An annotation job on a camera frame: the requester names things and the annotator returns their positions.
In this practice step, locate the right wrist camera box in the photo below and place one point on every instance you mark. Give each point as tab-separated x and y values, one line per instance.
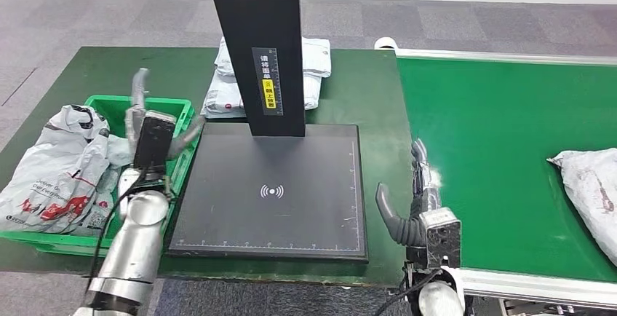
442	239

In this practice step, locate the white parcel bright red print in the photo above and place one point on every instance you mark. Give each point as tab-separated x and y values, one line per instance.
58	174

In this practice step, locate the aluminium conveyor frame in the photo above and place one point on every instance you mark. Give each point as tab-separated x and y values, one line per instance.
506	287

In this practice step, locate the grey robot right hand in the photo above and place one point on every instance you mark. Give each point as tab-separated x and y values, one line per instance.
407	232

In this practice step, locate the green conveyor belt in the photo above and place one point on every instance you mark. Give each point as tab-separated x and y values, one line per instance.
472	135

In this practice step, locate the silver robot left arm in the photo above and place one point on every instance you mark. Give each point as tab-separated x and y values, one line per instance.
135	246

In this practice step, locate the black scanner base plate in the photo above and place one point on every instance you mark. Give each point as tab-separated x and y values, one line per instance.
289	159

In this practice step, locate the yellow and grey column label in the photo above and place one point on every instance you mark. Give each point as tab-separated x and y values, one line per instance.
268	96

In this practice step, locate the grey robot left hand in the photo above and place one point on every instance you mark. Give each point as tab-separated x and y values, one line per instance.
131	130

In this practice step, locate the black scanner column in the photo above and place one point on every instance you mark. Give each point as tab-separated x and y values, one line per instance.
241	63

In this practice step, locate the flat grey courier bag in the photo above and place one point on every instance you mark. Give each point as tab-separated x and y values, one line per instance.
222	97
315	57

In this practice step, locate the white conveyor end roller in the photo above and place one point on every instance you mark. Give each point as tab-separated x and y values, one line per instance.
384	42

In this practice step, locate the green plastic crate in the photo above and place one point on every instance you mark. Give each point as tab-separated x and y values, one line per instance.
111	111

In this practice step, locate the parcel faded red print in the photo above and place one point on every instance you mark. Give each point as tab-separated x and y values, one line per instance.
593	193

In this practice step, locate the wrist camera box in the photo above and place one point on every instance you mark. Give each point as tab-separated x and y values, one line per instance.
442	239
154	145

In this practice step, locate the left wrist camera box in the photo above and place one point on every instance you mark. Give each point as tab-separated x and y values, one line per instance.
154	145

